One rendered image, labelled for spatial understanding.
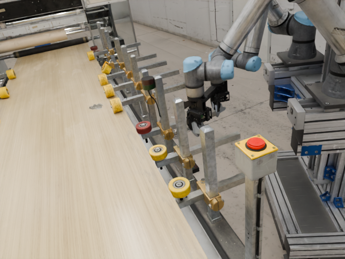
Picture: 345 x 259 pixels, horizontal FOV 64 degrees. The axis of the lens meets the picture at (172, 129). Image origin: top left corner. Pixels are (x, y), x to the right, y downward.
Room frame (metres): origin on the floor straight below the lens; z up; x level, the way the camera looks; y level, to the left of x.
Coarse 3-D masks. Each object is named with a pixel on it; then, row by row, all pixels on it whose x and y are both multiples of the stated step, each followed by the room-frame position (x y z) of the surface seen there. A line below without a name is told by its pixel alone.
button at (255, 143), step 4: (248, 140) 0.52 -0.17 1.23; (252, 140) 0.52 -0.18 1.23; (256, 140) 0.51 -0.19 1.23; (260, 140) 0.51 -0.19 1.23; (248, 144) 0.51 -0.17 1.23; (252, 144) 0.50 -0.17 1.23; (256, 144) 0.50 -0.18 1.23; (260, 144) 0.50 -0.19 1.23; (264, 144) 0.50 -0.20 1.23; (252, 148) 0.50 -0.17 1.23; (256, 148) 0.49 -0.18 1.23; (260, 148) 0.49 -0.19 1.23
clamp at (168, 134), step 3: (159, 123) 1.30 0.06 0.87; (159, 126) 1.27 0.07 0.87; (162, 129) 1.23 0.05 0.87; (168, 129) 1.22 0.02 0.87; (171, 129) 1.22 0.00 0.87; (162, 132) 1.22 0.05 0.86; (165, 132) 1.21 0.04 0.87; (168, 132) 1.20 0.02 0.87; (171, 132) 1.20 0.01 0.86; (162, 135) 1.24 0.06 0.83; (165, 135) 1.19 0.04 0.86; (168, 135) 1.19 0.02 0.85; (171, 135) 1.20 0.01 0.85; (165, 138) 1.19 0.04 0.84; (168, 138) 1.19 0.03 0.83; (171, 138) 1.20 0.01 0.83
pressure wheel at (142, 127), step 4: (140, 124) 1.26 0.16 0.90; (144, 124) 1.25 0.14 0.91; (148, 124) 1.24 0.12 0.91; (136, 128) 1.23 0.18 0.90; (140, 128) 1.21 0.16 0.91; (144, 128) 1.21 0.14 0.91; (148, 128) 1.22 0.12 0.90; (140, 132) 1.21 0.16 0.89; (144, 132) 1.21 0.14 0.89; (148, 132) 1.21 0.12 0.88
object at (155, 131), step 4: (212, 112) 1.34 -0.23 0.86; (212, 116) 1.34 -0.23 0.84; (172, 124) 1.28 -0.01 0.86; (152, 128) 1.27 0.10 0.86; (156, 128) 1.26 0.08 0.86; (172, 128) 1.28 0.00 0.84; (152, 132) 1.24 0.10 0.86; (156, 132) 1.25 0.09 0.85; (160, 132) 1.26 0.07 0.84; (144, 136) 1.23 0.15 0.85; (148, 136) 1.23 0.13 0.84
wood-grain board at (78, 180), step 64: (64, 64) 2.65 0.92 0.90; (0, 128) 1.48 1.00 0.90; (64, 128) 1.35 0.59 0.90; (128, 128) 1.24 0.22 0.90; (0, 192) 0.89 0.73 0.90; (64, 192) 0.83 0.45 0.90; (128, 192) 0.77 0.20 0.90; (0, 256) 0.58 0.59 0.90; (64, 256) 0.54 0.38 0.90; (128, 256) 0.51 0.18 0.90; (192, 256) 0.47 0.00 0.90
